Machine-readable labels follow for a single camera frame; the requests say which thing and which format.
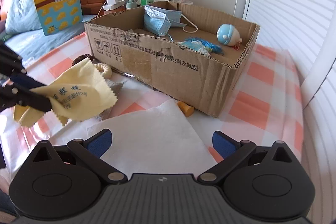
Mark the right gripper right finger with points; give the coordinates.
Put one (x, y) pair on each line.
(235, 154)

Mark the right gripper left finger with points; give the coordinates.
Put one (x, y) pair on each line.
(88, 153)

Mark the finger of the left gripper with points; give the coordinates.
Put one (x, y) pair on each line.
(20, 78)
(14, 94)

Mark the small orange cone toy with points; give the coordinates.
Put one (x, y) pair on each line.
(185, 108)

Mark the yellow lens cleaning cloth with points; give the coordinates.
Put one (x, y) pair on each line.
(79, 93)

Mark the brown hair scrunchie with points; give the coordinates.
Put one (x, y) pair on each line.
(82, 57)

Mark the white cloth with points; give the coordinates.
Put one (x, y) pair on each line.
(158, 140)

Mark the cream hair scrunchie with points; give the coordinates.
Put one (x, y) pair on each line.
(104, 70)

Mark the blue floral sachet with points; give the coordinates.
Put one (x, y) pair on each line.
(200, 45)

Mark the blue white plush toy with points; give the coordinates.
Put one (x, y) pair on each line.
(228, 35)

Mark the blue face mask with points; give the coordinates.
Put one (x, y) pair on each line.
(158, 21)

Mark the light blue pillow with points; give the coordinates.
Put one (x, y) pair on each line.
(22, 17)

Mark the pink white checkered tablecloth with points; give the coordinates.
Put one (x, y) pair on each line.
(265, 106)

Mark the yellow blue snack bag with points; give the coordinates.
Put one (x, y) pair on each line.
(57, 15)

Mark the brown cardboard box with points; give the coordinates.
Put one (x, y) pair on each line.
(202, 81)

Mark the white power strip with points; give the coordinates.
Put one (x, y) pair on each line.
(113, 4)

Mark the white louvered closet door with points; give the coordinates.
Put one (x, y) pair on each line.
(306, 28)

